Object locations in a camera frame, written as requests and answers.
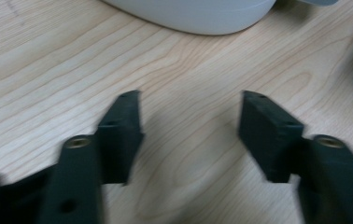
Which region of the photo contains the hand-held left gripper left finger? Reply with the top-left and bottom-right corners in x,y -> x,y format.
37,90 -> 145,224

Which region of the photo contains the white pedal trash can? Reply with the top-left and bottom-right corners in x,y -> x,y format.
101,0 -> 341,35

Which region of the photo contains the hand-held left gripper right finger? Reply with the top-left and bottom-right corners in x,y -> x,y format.
238,90 -> 353,224

